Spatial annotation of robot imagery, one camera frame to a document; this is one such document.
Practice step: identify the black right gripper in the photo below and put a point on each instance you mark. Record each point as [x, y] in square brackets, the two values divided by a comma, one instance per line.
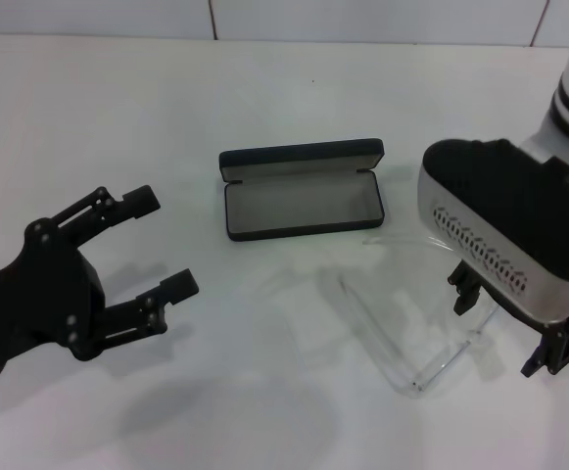
[509, 311]

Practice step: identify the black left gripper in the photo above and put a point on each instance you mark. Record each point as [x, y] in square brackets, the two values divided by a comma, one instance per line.
[44, 294]

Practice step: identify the clear white glasses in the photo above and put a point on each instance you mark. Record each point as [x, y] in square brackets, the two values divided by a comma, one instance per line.
[401, 238]

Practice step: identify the black glasses case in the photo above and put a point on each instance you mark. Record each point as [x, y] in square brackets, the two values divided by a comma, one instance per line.
[303, 203]

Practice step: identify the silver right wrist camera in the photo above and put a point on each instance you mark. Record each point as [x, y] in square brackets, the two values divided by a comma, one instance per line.
[499, 196]

